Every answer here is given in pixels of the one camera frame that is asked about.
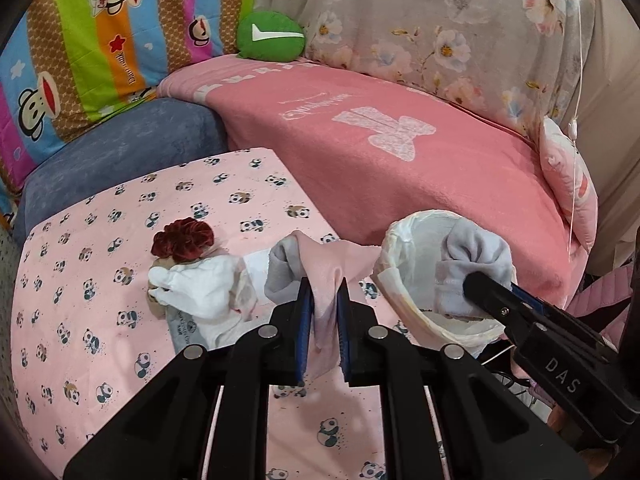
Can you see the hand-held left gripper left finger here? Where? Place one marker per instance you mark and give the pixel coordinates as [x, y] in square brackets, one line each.
[304, 325]

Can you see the pink quilted cloth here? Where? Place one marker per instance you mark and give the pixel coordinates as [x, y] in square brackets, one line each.
[600, 300]

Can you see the striped monkey print quilt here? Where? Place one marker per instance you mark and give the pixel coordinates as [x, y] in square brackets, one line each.
[90, 35]

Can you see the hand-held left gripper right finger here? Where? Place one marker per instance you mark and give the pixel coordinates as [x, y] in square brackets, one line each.
[344, 330]

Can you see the pink panda print sheet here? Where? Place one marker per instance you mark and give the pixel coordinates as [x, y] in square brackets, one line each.
[100, 260]

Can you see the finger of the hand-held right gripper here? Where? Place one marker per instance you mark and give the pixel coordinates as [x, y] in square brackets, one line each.
[575, 325]
[492, 297]

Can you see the grey sock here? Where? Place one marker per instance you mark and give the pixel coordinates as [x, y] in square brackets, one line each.
[282, 270]
[472, 250]

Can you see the pink blanket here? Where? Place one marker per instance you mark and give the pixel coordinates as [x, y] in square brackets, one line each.
[425, 185]

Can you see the grey floral sheet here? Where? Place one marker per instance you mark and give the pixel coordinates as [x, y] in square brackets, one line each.
[425, 15]

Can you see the green plush cushion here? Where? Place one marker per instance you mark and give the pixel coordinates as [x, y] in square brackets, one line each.
[270, 35]

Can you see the dark red velvet scrunchie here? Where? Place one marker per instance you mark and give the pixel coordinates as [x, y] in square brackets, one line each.
[180, 240]

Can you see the blue cushion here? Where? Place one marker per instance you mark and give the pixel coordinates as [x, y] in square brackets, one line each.
[125, 150]

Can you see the small pink pillow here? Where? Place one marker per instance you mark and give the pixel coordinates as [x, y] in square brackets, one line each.
[567, 180]

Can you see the white cloth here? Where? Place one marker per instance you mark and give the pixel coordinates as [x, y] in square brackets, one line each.
[200, 285]

